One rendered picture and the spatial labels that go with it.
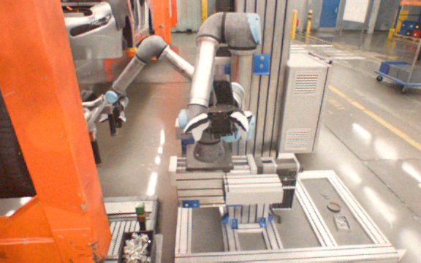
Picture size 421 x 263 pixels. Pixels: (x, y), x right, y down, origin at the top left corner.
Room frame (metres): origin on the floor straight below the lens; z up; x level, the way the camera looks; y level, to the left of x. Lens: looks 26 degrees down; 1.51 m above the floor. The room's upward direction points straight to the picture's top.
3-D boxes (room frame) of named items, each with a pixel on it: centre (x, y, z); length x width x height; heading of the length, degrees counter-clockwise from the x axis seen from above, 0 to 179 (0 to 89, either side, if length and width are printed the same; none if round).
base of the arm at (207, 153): (1.15, 0.01, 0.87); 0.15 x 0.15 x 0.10
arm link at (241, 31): (1.12, -0.12, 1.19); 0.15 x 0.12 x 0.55; 79
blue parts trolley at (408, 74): (4.99, -3.69, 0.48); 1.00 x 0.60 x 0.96; 1
